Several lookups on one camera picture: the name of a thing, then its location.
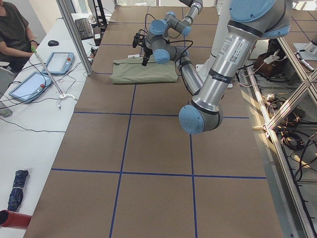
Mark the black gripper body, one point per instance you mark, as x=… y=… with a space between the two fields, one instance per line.
x=147 y=50

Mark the olive green long-sleeve shirt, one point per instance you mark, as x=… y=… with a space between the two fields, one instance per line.
x=131 y=70

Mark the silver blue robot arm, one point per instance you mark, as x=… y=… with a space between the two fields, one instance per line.
x=247 y=21
x=156 y=40

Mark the black keyboard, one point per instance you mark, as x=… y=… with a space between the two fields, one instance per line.
x=84 y=28

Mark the far blue teach pendant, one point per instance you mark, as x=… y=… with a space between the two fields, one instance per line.
x=59 y=63

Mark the blue teach pendant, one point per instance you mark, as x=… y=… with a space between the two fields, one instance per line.
x=59 y=63
x=30 y=88

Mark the black computer mouse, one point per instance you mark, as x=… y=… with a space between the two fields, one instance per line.
x=52 y=43

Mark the long grabber stick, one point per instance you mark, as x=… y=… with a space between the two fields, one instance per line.
x=62 y=94

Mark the near blue teach pendant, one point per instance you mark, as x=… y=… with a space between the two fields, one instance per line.
x=30 y=88

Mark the seated person in green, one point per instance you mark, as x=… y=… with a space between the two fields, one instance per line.
x=16 y=37

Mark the folded dark blue umbrella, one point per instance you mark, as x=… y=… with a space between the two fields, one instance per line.
x=16 y=195

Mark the red cylinder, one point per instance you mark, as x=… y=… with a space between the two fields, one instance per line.
x=15 y=220

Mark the aluminium frame post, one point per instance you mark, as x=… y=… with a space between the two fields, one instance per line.
x=70 y=25

